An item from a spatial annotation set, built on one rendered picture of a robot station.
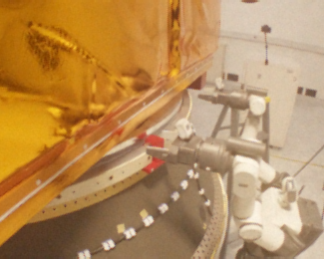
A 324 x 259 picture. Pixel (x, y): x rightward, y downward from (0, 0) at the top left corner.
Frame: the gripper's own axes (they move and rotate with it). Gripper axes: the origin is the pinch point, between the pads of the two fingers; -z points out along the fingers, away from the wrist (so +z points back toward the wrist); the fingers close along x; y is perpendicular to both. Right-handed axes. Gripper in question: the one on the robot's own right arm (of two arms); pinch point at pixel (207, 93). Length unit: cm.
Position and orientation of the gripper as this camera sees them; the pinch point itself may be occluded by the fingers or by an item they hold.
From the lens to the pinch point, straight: 114.1
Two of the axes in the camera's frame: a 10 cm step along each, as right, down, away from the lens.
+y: -0.4, 9.0, 4.4
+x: -3.9, 4.0, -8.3
